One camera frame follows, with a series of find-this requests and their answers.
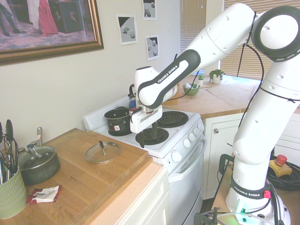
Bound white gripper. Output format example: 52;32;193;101
129;105;163;149

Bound glass lid with black knob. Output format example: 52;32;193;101
84;140;121;165

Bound black pot with red sticker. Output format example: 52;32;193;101
104;106;133;136

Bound bushy plant in white pot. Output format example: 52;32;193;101
209;69;225;84

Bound black coil burner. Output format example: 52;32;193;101
157;110;189;128
108;126;135;137
135;127;169;145

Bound white electric stove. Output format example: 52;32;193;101
83;95;208;225

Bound green bowl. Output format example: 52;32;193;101
182;83;201;96

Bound white base cabinet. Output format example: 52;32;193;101
90;157;171;225

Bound large wooden cutting board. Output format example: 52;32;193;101
0;127;150;225

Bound white corner cabinet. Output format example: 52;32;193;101
202;112;300;200

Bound grey paper print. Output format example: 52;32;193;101
145;35;160;61
142;0;157;21
116;14;138;46

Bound black table clamp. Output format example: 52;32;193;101
194;207;221;225

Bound dark green saucepan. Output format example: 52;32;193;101
17;127;61;186

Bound wide wooden window blind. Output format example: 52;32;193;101
219;0;300;82

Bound narrow wooden window blind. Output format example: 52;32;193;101
180;0;207;76

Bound red and white packet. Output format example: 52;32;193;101
25;185;62;204

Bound yellow emergency stop button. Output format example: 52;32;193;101
268;154;293;178

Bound black whisk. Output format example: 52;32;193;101
0;138;20;175

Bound black kitchen tongs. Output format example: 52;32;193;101
5;119;15;153

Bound green ribbed utensil holder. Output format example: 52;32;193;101
0;165;28;218

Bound gold framed painting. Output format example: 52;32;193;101
0;0;105;66

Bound blue kettle with black handle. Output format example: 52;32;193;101
127;84;138;112

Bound black metal frame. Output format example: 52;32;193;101
212;153;235;211

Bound dark lid with grey handle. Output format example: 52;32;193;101
19;144;56;170

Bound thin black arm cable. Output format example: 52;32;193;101
167;10;296;146

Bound coiled black cables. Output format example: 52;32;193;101
267;161;300;192

